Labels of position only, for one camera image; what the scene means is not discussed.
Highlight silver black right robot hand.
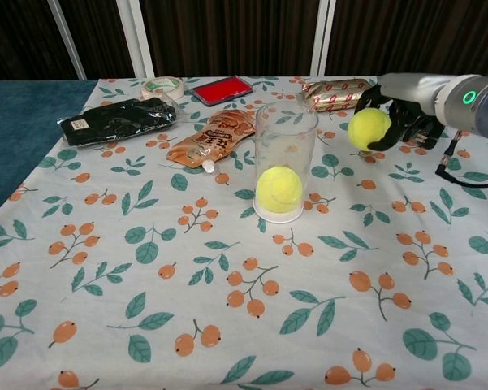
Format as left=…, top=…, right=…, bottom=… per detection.
left=355, top=72, right=446, bottom=154

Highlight yellow tennis ball black print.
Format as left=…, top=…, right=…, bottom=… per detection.
left=255, top=164, right=303, bottom=214

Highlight black stapler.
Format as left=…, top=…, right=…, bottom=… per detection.
left=401, top=115, right=447, bottom=150

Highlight gold foil snack package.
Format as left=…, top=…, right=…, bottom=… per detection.
left=299, top=78, right=375, bottom=113

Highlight clear plastic cylinder container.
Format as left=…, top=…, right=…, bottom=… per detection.
left=251, top=102, right=319, bottom=226

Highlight red ink pad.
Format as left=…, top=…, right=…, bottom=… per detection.
left=191, top=75, right=253, bottom=107

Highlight orange spout pouch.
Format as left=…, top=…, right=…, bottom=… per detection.
left=165, top=108, right=257, bottom=178

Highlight roll of clear tape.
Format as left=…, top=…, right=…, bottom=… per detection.
left=140, top=76, right=184, bottom=102

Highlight black gloves in plastic bag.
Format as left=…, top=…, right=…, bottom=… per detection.
left=56, top=96, right=179, bottom=148

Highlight floral orange berry tablecloth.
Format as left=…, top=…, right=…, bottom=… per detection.
left=0, top=75, right=488, bottom=390

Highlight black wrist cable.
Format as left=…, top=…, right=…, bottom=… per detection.
left=435, top=128, right=488, bottom=189

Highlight white partition frame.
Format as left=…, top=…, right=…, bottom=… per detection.
left=47, top=0, right=87, bottom=80
left=313, top=0, right=337, bottom=76
left=120, top=0, right=156, bottom=78

